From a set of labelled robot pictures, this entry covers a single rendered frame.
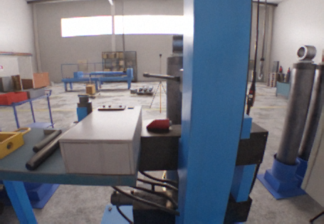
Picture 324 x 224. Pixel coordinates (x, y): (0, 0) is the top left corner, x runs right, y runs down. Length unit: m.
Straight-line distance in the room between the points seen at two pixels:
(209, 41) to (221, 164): 0.42
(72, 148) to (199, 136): 0.41
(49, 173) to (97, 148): 0.21
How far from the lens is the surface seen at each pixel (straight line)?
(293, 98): 2.02
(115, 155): 0.54
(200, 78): 0.50
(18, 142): 0.93
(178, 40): 1.32
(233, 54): 0.53
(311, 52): 2.04
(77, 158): 0.59
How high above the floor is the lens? 1.41
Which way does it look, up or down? 13 degrees down
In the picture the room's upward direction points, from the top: straight up
